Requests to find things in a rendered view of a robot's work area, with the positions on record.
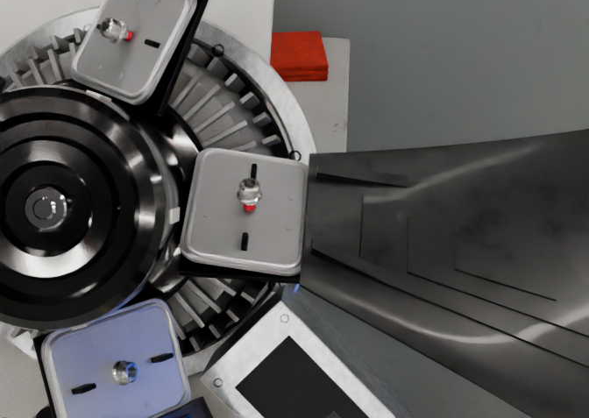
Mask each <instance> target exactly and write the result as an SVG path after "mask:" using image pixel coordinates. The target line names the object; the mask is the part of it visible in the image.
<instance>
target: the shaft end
mask: <svg viewBox="0 0 589 418"><path fill-rule="evenodd" d="M24 213H25V218H26V220H27V221H28V223H29V224H30V225H31V226H33V227H34V228H36V229H39V230H52V229H54V228H57V227H58V226H59V225H61V223H62V222H63V221H64V219H65V217H66V215H67V203H66V200H65V198H64V197H63V195H62V194H61V193H60V192H59V191H57V190H56V189H54V188H48V187H43V188H37V189H34V190H33V191H32V192H31V193H30V194H29V195H28V196H27V197H26V199H25V204H24Z"/></svg>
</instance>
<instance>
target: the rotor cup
mask: <svg viewBox="0 0 589 418"><path fill-rule="evenodd" d="M87 90H89V91H92V92H95V93H97V94H100V95H102V96H106V97H108V98H110V99H111V101H110V100H107V99H104V98H101V97H99V96H96V95H94V94H91V93H89V92H87ZM203 150H205V146H204V145H203V143H202V141H201V139H200V138H199V136H198V135H197V133H196V132H195V130H194V128H193V127H192V126H191V125H190V123H189V122H188V121H187V120H186V119H185V117H184V116H183V115H182V114H181V113H180V112H179V111H177V110H176V109H175V108H174V107H173V106H171V105H170V104H169V103H167V106H166V109H165V111H164V114H163V116H159V115H156V114H154V113H152V112H150V111H148V110H144V109H141V108H139V107H137V106H135V105H132V104H130V103H127V102H125V101H122V100H120V99H117V98H116V97H114V96H110V95H107V94H105V93H103V92H101V91H99V90H96V89H93V88H91V87H89V86H86V85H84V84H81V83H79V82H78V81H75V80H73V78H72V79H66V80H62V81H57V82H53V83H50V84H47V85H36V86H29V87H23V88H19V89H13V90H10V91H7V92H4V93H2V94H0V322H4V323H6V324H9V325H11V326H15V327H18V328H22V329H30V330H39V331H57V330H65V329H74V328H79V327H81V326H85V325H88V324H90V323H92V322H96V321H98V320H100V319H103V318H104V317H105V316H107V315H110V314H111V313H113V312H115V311H116V310H118V309H120V308H124V307H127V306H130V305H132V304H135V303H138V302H141V301H145V300H148V299H151V298H153V297H156V296H159V295H162V296H163V299H164V302H165V301H167V300H168V299H170V298H171V297H172V296H173V295H174V294H176V293H177V292H178V291H179V290H180V289H181V288H182V287H183V286H184V285H185V284H186V283H187V282H188V280H189V279H190V278H191V277H189V276H179V275H178V273H177V271H178V266H179V262H180V256H181V250H180V241H181V233H182V228H183V224H184V219H185V215H186V209H187V205H188V197H189V192H190V188H191V183H192V179H193V174H194V169H195V161H196V157H197V155H198V153H199V152H201V151H203ZM43 187H48V188H54V189H56V190H57V191H59V192H60V193H61V194H62V195H63V197H64V198H65V200H66V203H67V215H66V217H65V219H64V221H63V222H62V223H61V225H59V226H58V227H57V228H54V229H52V230H39V229H36V228H34V227H33V226H31V225H30V224H29V223H28V221H27V220H26V218H25V213H24V204H25V199H26V197H27V196H28V195H29V194H30V193H31V192H32V191H33V190H34V189H37V188H43ZM178 207H179V208H180V220H179V221H178V222H176V223H170V213H171V209H175V208H178Z"/></svg>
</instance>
